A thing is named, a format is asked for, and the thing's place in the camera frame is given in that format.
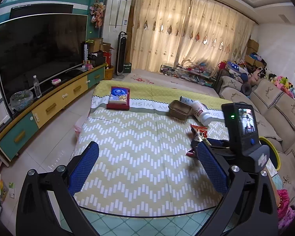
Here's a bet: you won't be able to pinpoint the brown plastic tray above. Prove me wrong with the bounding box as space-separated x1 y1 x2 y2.
168 100 192 120

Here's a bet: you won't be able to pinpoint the low glass shelf with clutter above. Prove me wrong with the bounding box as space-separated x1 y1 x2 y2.
159 65 215 87

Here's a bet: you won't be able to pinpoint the stacked cardboard boxes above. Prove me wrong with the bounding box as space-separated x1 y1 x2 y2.
244 39 265 68

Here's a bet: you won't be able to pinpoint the yellow green TV cabinet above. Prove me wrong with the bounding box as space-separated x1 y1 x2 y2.
0 63 107 161

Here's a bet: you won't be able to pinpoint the white supplement bottle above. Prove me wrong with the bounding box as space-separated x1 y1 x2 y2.
191 100 217 126

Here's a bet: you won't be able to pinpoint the pile of plush toys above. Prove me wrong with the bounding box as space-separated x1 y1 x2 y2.
217 59 295 104

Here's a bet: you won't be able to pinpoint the white standing air conditioner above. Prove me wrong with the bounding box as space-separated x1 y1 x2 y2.
101 0 133 52

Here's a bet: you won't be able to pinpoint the beige embroidered curtains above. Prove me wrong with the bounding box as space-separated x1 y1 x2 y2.
130 0 255 76

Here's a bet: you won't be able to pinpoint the black tower fan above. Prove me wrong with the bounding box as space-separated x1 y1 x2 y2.
113 31 127 79

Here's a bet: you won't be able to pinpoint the yellow rimmed trash bin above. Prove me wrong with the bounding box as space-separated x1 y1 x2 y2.
259 137 281 171

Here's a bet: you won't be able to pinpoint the large black television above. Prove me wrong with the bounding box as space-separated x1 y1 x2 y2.
0 13 88 113

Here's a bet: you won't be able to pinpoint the patterned green tablecloth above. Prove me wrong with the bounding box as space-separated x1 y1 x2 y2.
71 79 284 236

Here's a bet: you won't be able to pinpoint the beige sofa with covers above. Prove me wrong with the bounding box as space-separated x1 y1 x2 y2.
216 76 295 206

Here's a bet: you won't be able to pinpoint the pink sleeve forearm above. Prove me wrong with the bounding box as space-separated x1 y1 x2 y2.
271 182 295 234

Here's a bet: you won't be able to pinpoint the glass ashtray bowl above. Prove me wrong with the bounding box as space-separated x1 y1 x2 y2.
10 90 33 111

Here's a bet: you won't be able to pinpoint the red tissue box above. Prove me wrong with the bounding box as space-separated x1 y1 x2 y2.
106 86 130 110

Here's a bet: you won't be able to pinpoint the floral floor rug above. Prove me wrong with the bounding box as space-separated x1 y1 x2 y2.
123 69 219 98

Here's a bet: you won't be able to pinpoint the clear water bottle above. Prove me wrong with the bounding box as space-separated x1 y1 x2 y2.
33 75 42 98

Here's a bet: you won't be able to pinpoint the red snack wrapper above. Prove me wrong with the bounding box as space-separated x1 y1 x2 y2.
186 124 211 158

